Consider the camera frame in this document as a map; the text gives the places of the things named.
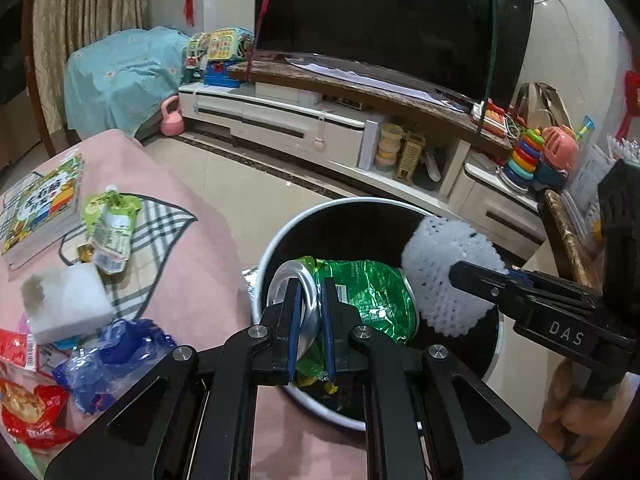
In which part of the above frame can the green spout pouch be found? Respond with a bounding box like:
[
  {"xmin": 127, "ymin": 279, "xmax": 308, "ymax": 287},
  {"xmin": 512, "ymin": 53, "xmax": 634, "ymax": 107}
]
[{"xmin": 77, "ymin": 185, "xmax": 144, "ymax": 276}]

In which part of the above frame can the black flat television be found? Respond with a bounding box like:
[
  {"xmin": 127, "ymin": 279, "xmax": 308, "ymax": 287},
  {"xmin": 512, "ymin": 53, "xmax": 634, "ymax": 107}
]
[{"xmin": 254, "ymin": 0, "xmax": 537, "ymax": 106}]

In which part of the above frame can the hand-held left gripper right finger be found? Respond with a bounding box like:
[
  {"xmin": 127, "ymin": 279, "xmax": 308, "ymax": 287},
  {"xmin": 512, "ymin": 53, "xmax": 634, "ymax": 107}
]
[{"xmin": 320, "ymin": 276, "xmax": 573, "ymax": 480}]

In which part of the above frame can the teal cloth cover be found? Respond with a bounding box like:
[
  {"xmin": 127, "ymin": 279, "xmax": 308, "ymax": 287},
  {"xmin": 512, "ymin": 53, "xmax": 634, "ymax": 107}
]
[{"xmin": 64, "ymin": 26, "xmax": 193, "ymax": 138}]

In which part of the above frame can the blue plastic wrapper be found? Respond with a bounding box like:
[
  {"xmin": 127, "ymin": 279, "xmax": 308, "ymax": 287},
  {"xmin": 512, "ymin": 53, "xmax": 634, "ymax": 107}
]
[{"xmin": 51, "ymin": 317, "xmax": 179, "ymax": 415}]

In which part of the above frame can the colourful children's book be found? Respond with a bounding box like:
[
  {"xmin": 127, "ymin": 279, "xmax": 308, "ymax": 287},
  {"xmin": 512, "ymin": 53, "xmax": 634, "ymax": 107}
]
[{"xmin": 1, "ymin": 154, "xmax": 85, "ymax": 256}]

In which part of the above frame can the stack of yellow tubs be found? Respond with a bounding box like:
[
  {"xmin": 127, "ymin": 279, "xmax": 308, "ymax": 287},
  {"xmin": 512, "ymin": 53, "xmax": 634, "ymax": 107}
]
[{"xmin": 375, "ymin": 122, "xmax": 405, "ymax": 171}]

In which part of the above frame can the pink strap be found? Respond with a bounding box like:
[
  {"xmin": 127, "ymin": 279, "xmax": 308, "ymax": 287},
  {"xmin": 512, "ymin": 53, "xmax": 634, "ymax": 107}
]
[{"xmin": 245, "ymin": 0, "xmax": 282, "ymax": 83}]

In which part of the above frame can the person's right hand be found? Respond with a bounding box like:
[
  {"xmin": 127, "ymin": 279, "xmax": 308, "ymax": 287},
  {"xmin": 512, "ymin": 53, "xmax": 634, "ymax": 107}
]
[{"xmin": 539, "ymin": 359, "xmax": 637, "ymax": 463}]

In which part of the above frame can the red snack packet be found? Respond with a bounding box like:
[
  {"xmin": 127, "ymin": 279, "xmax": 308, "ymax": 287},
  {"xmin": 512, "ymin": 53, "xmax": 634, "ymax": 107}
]
[{"xmin": 0, "ymin": 377, "xmax": 79, "ymax": 453}]

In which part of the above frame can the pink toy ball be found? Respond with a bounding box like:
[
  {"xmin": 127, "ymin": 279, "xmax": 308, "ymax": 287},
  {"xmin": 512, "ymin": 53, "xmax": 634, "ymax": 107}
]
[{"xmin": 540, "ymin": 126, "xmax": 580, "ymax": 173}]

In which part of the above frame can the red hanging ornament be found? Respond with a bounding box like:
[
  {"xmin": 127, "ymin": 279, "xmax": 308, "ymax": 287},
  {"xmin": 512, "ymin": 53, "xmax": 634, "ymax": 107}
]
[{"xmin": 615, "ymin": 71, "xmax": 640, "ymax": 141}]

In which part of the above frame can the rainbow stacking ring toy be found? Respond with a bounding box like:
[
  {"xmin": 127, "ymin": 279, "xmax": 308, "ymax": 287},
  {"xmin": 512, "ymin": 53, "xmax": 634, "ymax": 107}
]
[{"xmin": 501, "ymin": 127, "xmax": 546, "ymax": 193}]

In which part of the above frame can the brown paper bag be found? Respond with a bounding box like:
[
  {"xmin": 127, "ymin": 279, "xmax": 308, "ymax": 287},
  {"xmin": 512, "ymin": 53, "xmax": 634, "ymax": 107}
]
[{"xmin": 510, "ymin": 81, "xmax": 573, "ymax": 136}]

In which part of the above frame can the red and white packet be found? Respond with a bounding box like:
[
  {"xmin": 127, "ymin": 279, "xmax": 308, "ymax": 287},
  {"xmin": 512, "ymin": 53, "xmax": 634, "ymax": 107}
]
[{"xmin": 0, "ymin": 327, "xmax": 40, "ymax": 373}]

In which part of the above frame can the beige patterned curtain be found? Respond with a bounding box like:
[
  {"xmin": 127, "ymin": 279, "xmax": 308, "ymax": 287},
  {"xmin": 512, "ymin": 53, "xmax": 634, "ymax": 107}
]
[{"xmin": 32, "ymin": 0, "xmax": 151, "ymax": 156}]

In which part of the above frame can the yellow-green wrapper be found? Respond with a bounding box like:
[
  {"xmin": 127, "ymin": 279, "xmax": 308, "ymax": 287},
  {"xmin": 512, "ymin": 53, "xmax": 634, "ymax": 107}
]
[{"xmin": 294, "ymin": 352, "xmax": 341, "ymax": 392}]

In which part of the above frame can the white-edged book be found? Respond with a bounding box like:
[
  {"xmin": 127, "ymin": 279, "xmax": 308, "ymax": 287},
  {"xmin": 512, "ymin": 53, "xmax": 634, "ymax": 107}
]
[
  {"xmin": 4, "ymin": 195, "xmax": 83, "ymax": 263},
  {"xmin": 6, "ymin": 210, "xmax": 81, "ymax": 272}
]

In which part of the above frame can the crushed green aluminium can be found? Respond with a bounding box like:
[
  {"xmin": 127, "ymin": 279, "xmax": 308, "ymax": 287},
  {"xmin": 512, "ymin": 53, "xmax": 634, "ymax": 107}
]
[{"xmin": 267, "ymin": 256, "xmax": 421, "ymax": 361}]

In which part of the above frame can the white television cabinet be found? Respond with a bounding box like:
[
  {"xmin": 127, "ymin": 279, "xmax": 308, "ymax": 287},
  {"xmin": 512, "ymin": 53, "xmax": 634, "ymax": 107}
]
[{"xmin": 177, "ymin": 52, "xmax": 551, "ymax": 261}]

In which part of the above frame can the pink kettlebell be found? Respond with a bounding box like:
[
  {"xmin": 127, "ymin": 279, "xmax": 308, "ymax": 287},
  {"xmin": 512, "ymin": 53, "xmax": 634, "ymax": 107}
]
[{"xmin": 159, "ymin": 96, "xmax": 185, "ymax": 137}]

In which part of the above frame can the toy cash register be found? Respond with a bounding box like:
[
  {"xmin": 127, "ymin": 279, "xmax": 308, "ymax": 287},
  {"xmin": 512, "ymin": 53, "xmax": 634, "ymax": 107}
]
[{"xmin": 186, "ymin": 28, "xmax": 256, "ymax": 88}]

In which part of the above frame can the plaid place mat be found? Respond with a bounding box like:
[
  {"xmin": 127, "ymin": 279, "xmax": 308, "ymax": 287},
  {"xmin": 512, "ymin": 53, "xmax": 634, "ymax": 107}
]
[{"xmin": 59, "ymin": 192, "xmax": 198, "ymax": 333}]

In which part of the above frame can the pink tablecloth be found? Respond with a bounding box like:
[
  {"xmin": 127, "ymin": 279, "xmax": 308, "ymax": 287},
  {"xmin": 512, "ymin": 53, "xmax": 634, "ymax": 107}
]
[{"xmin": 0, "ymin": 129, "xmax": 371, "ymax": 480}]

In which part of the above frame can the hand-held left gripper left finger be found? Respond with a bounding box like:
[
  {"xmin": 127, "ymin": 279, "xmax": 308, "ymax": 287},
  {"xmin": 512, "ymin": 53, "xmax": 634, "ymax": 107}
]
[{"xmin": 44, "ymin": 280, "xmax": 307, "ymax": 480}]

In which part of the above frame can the wooden abacus toy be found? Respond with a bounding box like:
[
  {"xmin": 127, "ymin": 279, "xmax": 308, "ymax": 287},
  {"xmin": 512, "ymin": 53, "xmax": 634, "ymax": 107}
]
[{"xmin": 395, "ymin": 132, "xmax": 426, "ymax": 183}]

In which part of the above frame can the white foam block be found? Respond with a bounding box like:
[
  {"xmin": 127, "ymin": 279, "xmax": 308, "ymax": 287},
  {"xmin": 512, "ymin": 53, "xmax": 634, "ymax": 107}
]
[{"xmin": 21, "ymin": 262, "xmax": 116, "ymax": 345}]

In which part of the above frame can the white foam fruit net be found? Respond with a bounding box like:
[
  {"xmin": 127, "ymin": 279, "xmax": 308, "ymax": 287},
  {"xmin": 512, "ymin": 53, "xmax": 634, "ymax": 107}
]
[{"xmin": 401, "ymin": 216, "xmax": 505, "ymax": 336}]

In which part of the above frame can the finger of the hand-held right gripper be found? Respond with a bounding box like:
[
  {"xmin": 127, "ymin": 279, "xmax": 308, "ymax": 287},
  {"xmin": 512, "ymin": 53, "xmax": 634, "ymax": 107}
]
[
  {"xmin": 507, "ymin": 267, "xmax": 605, "ymax": 307},
  {"xmin": 448, "ymin": 260, "xmax": 540, "ymax": 322}
]

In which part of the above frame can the red toy phone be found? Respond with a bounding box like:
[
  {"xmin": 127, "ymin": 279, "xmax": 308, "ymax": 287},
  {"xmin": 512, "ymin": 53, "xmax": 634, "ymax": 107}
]
[{"xmin": 472, "ymin": 97, "xmax": 518, "ymax": 138}]

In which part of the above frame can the brown marble side table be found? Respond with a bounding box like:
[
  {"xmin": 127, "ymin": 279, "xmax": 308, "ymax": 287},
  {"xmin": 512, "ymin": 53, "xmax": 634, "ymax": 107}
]
[{"xmin": 537, "ymin": 187, "xmax": 606, "ymax": 291}]

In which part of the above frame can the silver foil wrapper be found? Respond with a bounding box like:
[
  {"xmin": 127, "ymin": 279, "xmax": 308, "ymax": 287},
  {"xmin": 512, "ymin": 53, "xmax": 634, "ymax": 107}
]
[{"xmin": 241, "ymin": 267, "xmax": 261, "ymax": 306}]

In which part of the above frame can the white round trash bin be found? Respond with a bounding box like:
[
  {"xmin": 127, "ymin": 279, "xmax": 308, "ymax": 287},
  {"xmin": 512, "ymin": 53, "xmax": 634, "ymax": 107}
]
[{"xmin": 250, "ymin": 197, "xmax": 506, "ymax": 433}]

